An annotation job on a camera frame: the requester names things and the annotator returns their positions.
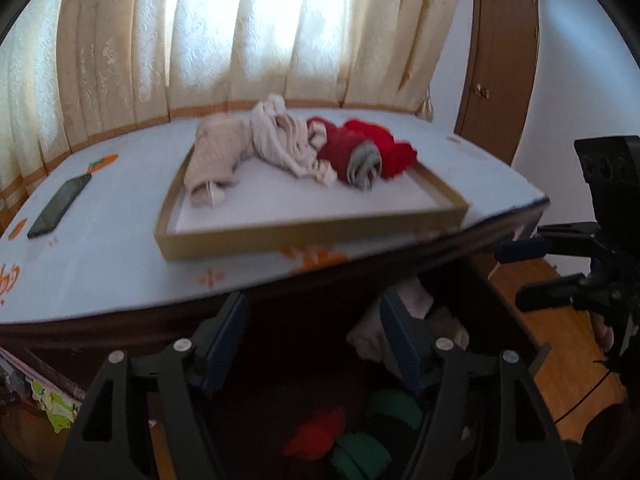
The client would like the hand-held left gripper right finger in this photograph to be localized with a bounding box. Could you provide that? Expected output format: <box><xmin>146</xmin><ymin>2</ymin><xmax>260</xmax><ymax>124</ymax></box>
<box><xmin>379</xmin><ymin>291</ymin><xmax>573</xmax><ymax>480</ymax></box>

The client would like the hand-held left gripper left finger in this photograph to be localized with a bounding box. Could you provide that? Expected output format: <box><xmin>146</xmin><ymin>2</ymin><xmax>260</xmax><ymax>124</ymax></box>
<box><xmin>59</xmin><ymin>291</ymin><xmax>251</xmax><ymax>480</ymax></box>

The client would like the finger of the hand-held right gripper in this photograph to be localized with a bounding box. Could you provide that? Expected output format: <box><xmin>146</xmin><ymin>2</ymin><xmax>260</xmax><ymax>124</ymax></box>
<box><xmin>515</xmin><ymin>271</ymin><xmax>608</xmax><ymax>316</ymax></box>
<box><xmin>494</xmin><ymin>222</ymin><xmax>603</xmax><ymax>265</ymax></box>

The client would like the pale beige underwear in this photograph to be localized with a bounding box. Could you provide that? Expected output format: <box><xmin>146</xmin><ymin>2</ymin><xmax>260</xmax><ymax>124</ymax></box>
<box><xmin>347</xmin><ymin>305</ymin><xmax>471</xmax><ymax>366</ymax></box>

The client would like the wooden drawer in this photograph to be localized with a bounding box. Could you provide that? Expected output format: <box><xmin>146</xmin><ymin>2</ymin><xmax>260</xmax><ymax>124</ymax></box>
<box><xmin>200</xmin><ymin>255</ymin><xmax>551</xmax><ymax>480</ymax></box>

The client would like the green and black underwear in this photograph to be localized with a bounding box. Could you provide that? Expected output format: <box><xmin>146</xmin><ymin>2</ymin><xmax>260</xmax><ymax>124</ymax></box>
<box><xmin>327</xmin><ymin>417</ymin><xmax>423</xmax><ymax>480</ymax></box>

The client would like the beige cardboard tray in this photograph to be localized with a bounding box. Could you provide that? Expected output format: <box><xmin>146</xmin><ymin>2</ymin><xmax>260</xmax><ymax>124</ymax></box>
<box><xmin>152</xmin><ymin>147</ymin><xmax>471</xmax><ymax>262</ymax></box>

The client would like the tan underwear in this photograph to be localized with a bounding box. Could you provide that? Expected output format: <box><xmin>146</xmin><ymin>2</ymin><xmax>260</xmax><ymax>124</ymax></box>
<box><xmin>182</xmin><ymin>114</ymin><xmax>253</xmax><ymax>207</ymax></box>

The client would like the red grey-banded underwear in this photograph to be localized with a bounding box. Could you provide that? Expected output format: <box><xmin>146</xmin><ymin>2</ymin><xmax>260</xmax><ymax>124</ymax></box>
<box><xmin>306</xmin><ymin>117</ymin><xmax>385</xmax><ymax>192</ymax></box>

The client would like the light pinkish beige underwear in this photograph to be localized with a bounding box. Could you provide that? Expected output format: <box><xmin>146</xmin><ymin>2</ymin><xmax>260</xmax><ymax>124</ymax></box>
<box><xmin>247</xmin><ymin>93</ymin><xmax>338</xmax><ymax>190</ymax></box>

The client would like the person's right hand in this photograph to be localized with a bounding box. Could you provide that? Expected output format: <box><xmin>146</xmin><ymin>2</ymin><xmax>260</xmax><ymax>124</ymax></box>
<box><xmin>591</xmin><ymin>310</ymin><xmax>624</xmax><ymax>354</ymax></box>

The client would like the brown wooden desk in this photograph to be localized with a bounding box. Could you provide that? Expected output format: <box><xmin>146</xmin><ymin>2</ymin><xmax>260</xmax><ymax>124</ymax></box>
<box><xmin>0</xmin><ymin>200</ymin><xmax>631</xmax><ymax>480</ymax></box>

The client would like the white orange-printed table cover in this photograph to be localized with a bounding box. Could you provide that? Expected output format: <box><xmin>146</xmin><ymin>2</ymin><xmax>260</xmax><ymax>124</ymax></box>
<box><xmin>0</xmin><ymin>105</ymin><xmax>551</xmax><ymax>326</ymax></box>

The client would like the green printed cloth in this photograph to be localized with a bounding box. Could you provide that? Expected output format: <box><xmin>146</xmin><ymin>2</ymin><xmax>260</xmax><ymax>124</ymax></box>
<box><xmin>30</xmin><ymin>380</ymin><xmax>81</xmax><ymax>433</ymax></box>

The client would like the brown wooden door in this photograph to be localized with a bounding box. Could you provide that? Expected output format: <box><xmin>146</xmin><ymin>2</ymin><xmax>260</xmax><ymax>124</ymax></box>
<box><xmin>452</xmin><ymin>0</ymin><xmax>542</xmax><ymax>166</ymax></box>

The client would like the pink striped cloth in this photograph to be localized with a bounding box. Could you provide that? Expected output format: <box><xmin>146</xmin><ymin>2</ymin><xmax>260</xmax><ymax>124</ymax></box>
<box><xmin>0</xmin><ymin>347</ymin><xmax>86</xmax><ymax>401</ymax></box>

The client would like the black smartphone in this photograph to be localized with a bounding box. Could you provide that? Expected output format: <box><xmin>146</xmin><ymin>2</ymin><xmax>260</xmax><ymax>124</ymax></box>
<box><xmin>26</xmin><ymin>174</ymin><xmax>93</xmax><ymax>240</ymax></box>

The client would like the beige patterned curtain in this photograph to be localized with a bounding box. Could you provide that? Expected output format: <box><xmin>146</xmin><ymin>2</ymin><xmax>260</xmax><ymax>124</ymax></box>
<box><xmin>0</xmin><ymin>0</ymin><xmax>468</xmax><ymax>226</ymax></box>

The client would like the thin black cable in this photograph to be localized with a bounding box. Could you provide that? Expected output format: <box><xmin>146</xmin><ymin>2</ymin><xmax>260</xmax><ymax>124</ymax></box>
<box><xmin>555</xmin><ymin>355</ymin><xmax>613</xmax><ymax>423</ymax></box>

